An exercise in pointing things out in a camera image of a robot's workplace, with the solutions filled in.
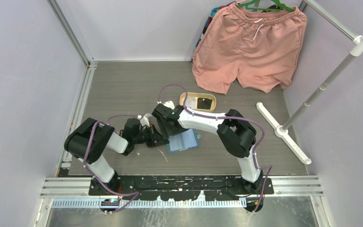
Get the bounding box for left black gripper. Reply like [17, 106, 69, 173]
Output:
[132, 124, 169, 148]

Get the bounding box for white credit card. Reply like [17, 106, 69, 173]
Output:
[185, 96, 197, 108]

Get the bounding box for blue card holder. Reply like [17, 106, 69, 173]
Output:
[166, 129, 201, 154]

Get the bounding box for beige oval tray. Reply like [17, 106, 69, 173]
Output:
[179, 92, 216, 113]

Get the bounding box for black credit card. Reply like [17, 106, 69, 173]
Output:
[197, 97, 213, 110]

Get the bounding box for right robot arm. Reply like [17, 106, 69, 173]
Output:
[152, 104, 263, 194]

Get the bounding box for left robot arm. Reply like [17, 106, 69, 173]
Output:
[64, 118, 169, 195]

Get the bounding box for pink shorts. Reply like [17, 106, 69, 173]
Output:
[192, 3, 307, 94]

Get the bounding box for colourful patterned garment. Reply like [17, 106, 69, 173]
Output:
[193, 1, 236, 53]

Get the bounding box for green clothes hanger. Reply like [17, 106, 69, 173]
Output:
[236, 0, 295, 12]

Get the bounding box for white clothes rack stand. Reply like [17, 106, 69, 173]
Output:
[256, 35, 363, 165]

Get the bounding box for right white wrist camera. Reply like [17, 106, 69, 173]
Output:
[157, 101, 175, 110]

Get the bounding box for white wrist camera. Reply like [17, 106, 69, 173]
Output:
[157, 101, 175, 110]
[137, 113, 152, 127]

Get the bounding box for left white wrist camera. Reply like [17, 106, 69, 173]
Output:
[137, 113, 152, 127]

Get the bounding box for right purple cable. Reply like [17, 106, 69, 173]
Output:
[157, 83, 273, 214]

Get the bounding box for purple cable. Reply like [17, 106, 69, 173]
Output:
[83, 114, 151, 214]
[157, 83, 273, 214]

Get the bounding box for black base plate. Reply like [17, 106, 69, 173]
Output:
[89, 175, 275, 201]

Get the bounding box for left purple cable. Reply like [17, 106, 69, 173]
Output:
[83, 114, 151, 214]

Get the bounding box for aluminium front rail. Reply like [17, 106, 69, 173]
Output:
[40, 177, 324, 209]

